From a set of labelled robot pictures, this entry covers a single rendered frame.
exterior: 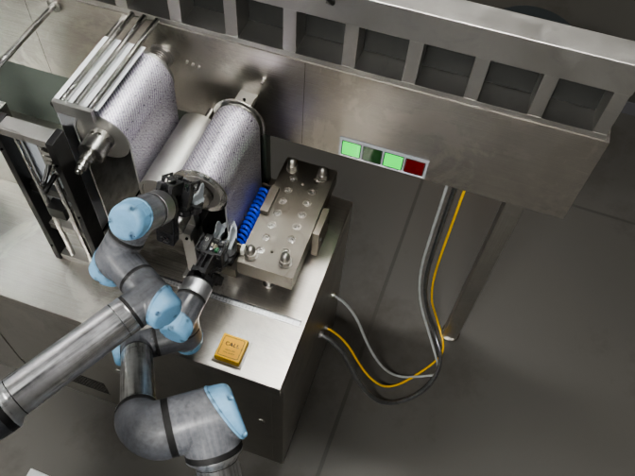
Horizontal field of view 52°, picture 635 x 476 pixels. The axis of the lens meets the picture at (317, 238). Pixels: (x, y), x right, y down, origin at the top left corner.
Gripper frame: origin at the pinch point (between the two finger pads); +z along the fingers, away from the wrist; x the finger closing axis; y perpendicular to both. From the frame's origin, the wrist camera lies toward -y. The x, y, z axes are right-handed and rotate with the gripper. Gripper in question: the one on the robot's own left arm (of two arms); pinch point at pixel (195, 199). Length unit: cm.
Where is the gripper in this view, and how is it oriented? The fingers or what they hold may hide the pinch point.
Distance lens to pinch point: 160.1
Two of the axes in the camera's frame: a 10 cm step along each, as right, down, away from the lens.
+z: 2.1, -2.3, 9.5
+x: -9.5, -2.9, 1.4
